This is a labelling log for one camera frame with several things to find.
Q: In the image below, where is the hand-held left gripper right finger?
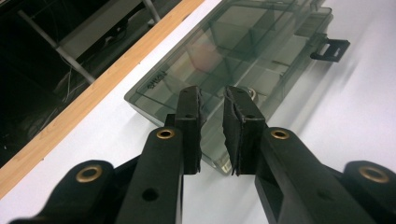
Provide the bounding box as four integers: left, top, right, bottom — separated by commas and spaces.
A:
221, 86, 266, 176

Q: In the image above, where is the grey panel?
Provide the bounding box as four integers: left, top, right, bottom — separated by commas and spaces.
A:
59, 0, 148, 60

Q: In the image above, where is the bundle of thin cables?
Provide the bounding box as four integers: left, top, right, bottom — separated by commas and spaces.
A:
52, 66, 90, 104

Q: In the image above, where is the transparent grey compartment storage box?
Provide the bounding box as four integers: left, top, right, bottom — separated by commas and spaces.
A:
123, 0, 351, 176

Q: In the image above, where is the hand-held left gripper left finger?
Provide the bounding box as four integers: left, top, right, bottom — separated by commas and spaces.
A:
174, 86, 206, 175

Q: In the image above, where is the white metal stand leg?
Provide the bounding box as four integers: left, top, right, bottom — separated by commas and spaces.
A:
17, 8, 96, 85
142, 0, 162, 23

